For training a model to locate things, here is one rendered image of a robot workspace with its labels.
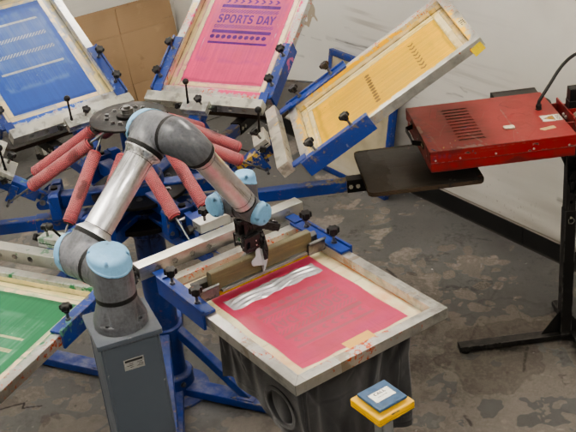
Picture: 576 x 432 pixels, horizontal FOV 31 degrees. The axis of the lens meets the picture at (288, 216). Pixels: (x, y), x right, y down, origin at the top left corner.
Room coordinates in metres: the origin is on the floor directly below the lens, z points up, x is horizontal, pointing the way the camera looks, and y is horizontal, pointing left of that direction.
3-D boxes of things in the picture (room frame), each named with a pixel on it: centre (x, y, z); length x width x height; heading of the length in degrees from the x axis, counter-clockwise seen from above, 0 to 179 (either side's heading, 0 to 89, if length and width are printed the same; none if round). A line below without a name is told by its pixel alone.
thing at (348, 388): (2.64, -0.16, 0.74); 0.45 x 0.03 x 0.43; 123
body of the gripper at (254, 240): (3.04, 0.13, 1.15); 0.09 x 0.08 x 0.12; 123
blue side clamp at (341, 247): (3.23, -0.11, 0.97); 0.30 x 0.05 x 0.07; 33
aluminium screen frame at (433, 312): (2.88, 0.00, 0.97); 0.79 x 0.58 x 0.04; 33
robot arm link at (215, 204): (2.96, 0.19, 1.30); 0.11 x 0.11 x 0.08; 45
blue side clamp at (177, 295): (2.93, 0.36, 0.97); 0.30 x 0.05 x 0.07; 33
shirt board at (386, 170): (3.80, -0.10, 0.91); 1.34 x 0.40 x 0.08; 93
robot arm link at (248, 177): (3.04, 0.13, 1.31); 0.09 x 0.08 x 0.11; 135
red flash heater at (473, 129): (3.84, -0.85, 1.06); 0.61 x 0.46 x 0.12; 93
